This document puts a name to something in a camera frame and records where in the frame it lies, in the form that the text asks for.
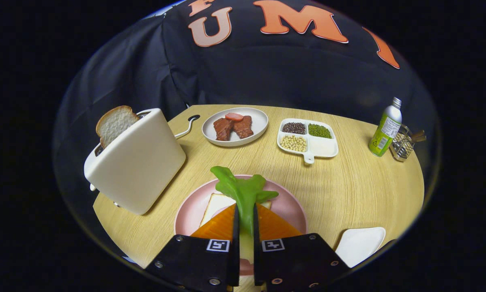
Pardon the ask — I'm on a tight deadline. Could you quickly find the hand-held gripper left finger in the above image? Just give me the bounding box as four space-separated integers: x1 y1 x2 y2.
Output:
145 204 241 292

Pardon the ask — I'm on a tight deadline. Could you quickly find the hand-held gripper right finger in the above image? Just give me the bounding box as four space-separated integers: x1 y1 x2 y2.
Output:
252 204 352 292

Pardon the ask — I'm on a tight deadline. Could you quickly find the green lettuce leaf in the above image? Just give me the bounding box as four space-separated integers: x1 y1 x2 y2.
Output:
210 165 279 238

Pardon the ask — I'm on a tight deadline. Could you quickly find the bread slice with brown crust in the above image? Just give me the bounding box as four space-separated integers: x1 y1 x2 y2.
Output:
96 105 140 148

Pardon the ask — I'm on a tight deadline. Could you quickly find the white crustless bread slice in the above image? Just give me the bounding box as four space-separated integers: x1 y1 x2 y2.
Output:
199 193 273 292

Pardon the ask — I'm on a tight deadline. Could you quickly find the pink plate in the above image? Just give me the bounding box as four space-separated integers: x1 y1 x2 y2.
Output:
174 174 308 238

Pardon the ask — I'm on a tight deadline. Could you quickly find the white square plate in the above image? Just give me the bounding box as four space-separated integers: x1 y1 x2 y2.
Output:
335 227 387 268

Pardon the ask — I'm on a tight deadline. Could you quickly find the pile of yellow soybeans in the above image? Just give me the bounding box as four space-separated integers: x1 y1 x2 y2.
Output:
281 135 308 152

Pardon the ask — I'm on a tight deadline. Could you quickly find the white divided dish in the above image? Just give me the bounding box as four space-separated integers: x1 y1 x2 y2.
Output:
277 118 339 165

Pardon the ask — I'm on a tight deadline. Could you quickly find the brown meat piece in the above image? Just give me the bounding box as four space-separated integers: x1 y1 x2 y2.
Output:
233 116 254 139
213 118 234 141

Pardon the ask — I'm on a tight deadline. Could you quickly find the white toaster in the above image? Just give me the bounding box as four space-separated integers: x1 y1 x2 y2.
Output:
84 108 187 215

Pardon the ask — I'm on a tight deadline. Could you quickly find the pile of dark red beans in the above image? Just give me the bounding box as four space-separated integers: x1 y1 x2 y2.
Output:
282 122 306 135

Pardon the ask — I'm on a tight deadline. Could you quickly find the white round plate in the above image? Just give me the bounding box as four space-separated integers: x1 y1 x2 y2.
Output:
202 107 269 147

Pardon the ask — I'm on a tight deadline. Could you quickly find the pile of green mung beans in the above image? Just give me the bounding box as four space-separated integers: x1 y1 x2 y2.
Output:
308 123 332 139

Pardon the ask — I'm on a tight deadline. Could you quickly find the green drink bottle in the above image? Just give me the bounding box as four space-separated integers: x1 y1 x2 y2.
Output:
368 97 402 157

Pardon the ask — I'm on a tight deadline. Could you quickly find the black backdrop cloth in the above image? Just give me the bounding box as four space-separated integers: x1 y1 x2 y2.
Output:
52 0 442 228

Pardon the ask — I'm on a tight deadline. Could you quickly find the white toaster cable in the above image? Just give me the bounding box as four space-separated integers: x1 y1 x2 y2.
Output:
174 115 201 140

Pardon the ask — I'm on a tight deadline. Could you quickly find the metal wire basket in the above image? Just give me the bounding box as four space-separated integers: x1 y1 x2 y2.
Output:
390 124 427 163

